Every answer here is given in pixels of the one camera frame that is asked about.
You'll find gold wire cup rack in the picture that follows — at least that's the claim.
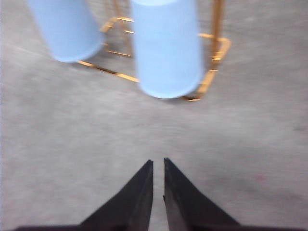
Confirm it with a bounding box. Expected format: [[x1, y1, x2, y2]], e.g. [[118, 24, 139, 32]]
[[77, 0, 231, 102]]

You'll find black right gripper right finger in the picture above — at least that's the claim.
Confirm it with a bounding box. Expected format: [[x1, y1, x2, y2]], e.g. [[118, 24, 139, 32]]
[[163, 157, 264, 231]]

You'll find blue ribbed plastic cup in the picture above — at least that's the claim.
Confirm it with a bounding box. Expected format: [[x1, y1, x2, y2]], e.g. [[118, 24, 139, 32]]
[[132, 0, 203, 99], [26, 0, 104, 63]]

